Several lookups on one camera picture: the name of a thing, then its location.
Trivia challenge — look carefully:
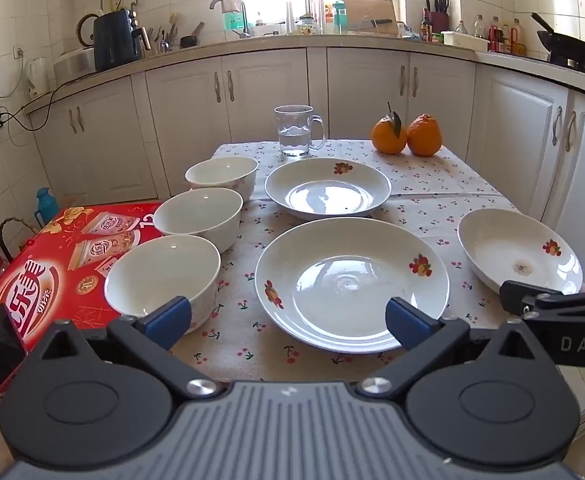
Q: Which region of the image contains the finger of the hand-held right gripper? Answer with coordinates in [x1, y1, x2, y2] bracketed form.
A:
[500, 280, 564, 317]

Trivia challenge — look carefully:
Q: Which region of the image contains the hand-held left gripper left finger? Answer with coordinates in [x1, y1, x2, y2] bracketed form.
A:
[36, 296, 218, 402]

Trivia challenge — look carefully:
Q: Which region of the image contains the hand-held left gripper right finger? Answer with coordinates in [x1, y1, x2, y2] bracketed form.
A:
[361, 296, 540, 399]

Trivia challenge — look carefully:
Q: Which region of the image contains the stained white floral plate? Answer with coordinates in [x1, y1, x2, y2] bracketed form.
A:
[457, 208, 584, 296]

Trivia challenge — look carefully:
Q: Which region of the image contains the white ceramic bowl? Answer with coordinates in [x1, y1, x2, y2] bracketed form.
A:
[153, 187, 244, 254]
[185, 156, 259, 203]
[104, 234, 222, 333]

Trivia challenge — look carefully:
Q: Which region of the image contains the large white floral plate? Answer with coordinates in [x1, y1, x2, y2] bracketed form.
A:
[255, 218, 449, 355]

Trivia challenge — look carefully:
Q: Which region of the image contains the red printed carton box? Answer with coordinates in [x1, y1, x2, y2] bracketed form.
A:
[0, 202, 168, 391]

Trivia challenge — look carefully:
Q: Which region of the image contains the cherry print tablecloth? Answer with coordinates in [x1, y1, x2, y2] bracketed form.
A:
[170, 140, 523, 383]

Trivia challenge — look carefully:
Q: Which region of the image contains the teal thermos flask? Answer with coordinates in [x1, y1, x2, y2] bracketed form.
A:
[36, 187, 64, 226]

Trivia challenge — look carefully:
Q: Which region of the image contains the red cased smartphone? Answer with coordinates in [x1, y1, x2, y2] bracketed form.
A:
[0, 304, 27, 390]

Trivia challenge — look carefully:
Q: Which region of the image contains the orange with green leaf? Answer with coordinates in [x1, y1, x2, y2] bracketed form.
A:
[371, 102, 408, 156]

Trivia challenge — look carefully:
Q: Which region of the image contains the bumpy orange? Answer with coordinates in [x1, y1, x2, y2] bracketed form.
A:
[406, 114, 443, 157]

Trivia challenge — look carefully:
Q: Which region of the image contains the white kitchen cabinet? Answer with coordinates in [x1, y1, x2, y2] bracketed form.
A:
[25, 32, 585, 266]

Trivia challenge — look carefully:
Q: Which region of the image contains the black wok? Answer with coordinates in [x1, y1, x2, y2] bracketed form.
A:
[531, 12, 585, 67]

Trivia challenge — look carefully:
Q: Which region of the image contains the glass mug with water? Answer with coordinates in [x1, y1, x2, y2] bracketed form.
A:
[274, 105, 326, 157]

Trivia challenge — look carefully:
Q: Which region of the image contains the yellow oil bottle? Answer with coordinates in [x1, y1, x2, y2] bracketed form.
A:
[509, 18, 527, 56]

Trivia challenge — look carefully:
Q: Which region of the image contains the white plastic tray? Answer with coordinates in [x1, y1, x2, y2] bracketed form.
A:
[441, 30, 490, 52]

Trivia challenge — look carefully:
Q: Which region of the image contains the white rice cooker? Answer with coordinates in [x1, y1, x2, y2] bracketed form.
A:
[52, 49, 96, 86]

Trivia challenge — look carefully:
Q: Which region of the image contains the white electric kettle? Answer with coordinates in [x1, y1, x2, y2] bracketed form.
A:
[25, 56, 52, 99]

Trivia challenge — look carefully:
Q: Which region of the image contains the utensil holder with utensils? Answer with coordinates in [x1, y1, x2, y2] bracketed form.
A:
[145, 12, 180, 56]

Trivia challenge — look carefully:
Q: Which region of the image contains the small black saucepan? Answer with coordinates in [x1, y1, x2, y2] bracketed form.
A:
[180, 21, 206, 49]

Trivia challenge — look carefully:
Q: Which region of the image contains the dark blue air fryer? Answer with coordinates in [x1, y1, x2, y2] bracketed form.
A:
[93, 9, 152, 72]

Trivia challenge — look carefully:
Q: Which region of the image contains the dark red knife block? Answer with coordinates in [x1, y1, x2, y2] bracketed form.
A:
[425, 0, 450, 36]

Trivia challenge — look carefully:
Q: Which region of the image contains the green dish soap bottle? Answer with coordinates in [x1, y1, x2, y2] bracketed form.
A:
[224, 0, 246, 31]

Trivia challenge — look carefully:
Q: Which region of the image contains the metal sink faucet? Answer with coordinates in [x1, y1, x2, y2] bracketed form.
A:
[210, 0, 252, 38]

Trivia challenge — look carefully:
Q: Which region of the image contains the wooden cutting board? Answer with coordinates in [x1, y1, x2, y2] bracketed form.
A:
[335, 0, 398, 34]

